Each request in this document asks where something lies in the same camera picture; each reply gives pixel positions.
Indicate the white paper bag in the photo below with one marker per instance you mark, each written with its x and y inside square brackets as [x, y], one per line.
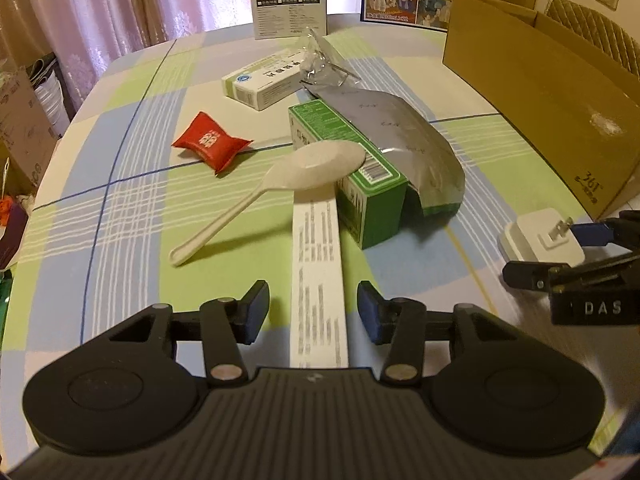
[50, 95]

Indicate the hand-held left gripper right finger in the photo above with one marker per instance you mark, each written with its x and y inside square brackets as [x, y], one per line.
[369, 312]

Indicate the white and blue medicine box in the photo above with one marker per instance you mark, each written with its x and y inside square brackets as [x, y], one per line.
[265, 85]

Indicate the shiny plastic packet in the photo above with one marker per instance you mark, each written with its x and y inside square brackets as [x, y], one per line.
[322, 62]

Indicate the white plastic spoon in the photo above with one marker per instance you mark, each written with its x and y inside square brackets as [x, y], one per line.
[320, 160]

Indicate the pink sheer curtain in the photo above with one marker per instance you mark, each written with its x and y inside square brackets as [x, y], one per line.
[150, 5]

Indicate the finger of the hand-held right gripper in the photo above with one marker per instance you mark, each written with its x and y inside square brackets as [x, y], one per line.
[527, 275]
[592, 234]

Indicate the brown cardboard box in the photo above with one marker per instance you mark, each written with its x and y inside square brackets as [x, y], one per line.
[535, 90]

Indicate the red candy packet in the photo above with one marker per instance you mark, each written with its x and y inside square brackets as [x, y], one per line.
[210, 142]

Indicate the white paper leaflet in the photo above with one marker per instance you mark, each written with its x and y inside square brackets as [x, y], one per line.
[317, 280]

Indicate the green medicine box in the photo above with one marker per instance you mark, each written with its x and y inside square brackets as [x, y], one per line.
[372, 205]

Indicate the white product box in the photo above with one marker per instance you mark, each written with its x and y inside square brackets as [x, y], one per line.
[290, 5]

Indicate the silver foil bag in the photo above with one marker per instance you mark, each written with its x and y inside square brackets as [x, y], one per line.
[400, 130]

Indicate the white charger plug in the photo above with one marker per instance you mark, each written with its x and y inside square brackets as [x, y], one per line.
[530, 240]

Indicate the beige curtain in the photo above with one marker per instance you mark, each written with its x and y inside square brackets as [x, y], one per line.
[22, 5]

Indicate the cardboard storage box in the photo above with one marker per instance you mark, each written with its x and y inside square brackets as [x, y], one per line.
[22, 125]

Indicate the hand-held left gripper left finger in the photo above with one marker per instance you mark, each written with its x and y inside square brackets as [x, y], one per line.
[256, 310]

